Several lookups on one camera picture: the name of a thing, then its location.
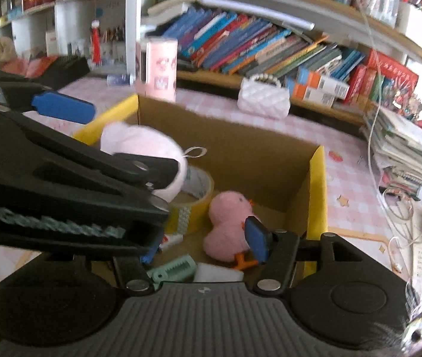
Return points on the mint green clip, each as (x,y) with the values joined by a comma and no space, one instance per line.
(173,267)

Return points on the row of leaning books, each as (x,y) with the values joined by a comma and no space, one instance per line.
(251,44)

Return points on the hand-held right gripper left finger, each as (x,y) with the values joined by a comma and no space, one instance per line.
(151,247)

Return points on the orange white carton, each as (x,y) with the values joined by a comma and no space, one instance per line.
(322,81)
(313,96)

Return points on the white storage box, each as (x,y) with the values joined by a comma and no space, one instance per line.
(413,26)

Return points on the black electronic keyboard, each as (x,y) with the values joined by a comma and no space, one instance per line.
(69,68)

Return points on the white red small box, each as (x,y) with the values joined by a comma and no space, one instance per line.
(171,241)

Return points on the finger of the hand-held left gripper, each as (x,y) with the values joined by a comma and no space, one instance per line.
(65,108)
(47,186)

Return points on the white foam block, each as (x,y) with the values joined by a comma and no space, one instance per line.
(218,273)

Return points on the yellow tape roll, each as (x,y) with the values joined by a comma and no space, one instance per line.
(192,212)

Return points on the yellow cardboard box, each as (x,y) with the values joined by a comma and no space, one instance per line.
(255,156)

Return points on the wooden bookshelf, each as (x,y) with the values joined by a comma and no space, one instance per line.
(211,80)

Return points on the white quilted purse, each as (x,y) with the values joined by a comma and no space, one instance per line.
(263,98)

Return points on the stack of papers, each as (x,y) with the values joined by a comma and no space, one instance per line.
(400,145)

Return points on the grey fluffy toy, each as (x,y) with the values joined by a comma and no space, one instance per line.
(419,331)

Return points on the white curved shelf unit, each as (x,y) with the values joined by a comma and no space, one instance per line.
(132,26)

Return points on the pale pink plush toy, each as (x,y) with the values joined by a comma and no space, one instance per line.
(140,141)

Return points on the row of red thick books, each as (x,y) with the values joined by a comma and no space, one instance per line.
(382,78)

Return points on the small colourful figurines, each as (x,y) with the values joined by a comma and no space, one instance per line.
(408,104)

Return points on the pink humidifier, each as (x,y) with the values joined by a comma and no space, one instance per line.
(158,70)

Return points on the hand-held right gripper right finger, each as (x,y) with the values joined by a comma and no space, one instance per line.
(257,240)

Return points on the pink chick plush toy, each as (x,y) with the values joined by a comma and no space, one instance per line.
(225,223)

